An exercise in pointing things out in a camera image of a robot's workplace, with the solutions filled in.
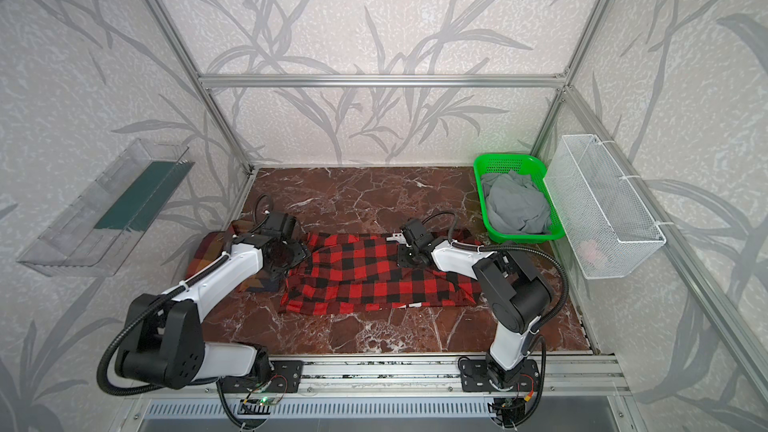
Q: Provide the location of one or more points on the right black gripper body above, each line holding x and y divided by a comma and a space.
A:
408, 255

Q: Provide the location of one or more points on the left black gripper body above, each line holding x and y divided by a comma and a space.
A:
294, 259

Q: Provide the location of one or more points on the red black plaid shirt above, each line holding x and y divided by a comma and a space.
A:
350, 273

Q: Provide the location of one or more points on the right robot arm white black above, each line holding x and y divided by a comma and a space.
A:
524, 287

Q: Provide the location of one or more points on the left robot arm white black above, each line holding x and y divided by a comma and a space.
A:
162, 343

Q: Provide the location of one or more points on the folded multicolour plaid shirt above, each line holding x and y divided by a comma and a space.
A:
211, 248

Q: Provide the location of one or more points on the grey shirt in basket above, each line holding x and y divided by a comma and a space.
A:
514, 205

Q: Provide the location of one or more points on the green plastic basket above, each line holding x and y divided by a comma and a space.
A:
524, 165

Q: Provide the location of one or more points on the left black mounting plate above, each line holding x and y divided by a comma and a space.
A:
284, 378

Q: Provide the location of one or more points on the black mounting plate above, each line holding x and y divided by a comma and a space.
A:
485, 375
284, 378

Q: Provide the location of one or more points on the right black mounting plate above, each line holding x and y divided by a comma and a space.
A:
485, 375

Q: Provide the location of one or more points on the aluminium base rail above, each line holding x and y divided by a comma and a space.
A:
443, 375

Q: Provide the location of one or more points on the clear plastic wall tray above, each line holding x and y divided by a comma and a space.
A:
94, 235

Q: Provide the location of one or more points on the white wire mesh basket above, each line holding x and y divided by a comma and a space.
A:
608, 226

